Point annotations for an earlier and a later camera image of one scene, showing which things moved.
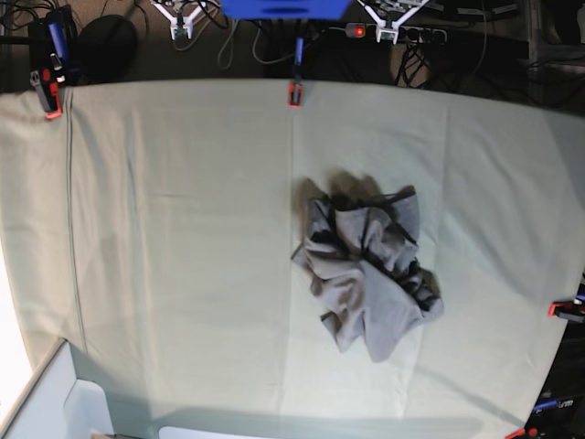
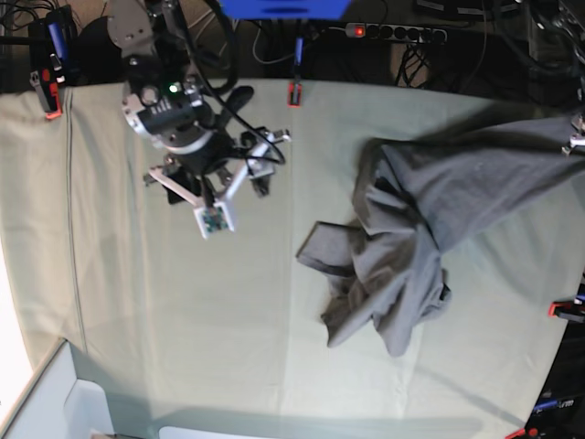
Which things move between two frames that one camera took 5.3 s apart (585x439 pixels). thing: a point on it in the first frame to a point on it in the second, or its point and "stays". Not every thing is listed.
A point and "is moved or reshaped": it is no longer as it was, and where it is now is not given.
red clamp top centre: x=295 y=91 stays
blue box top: x=285 y=9 stays
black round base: x=105 y=50 stays
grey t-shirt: x=358 y=255 is moved or reshaped
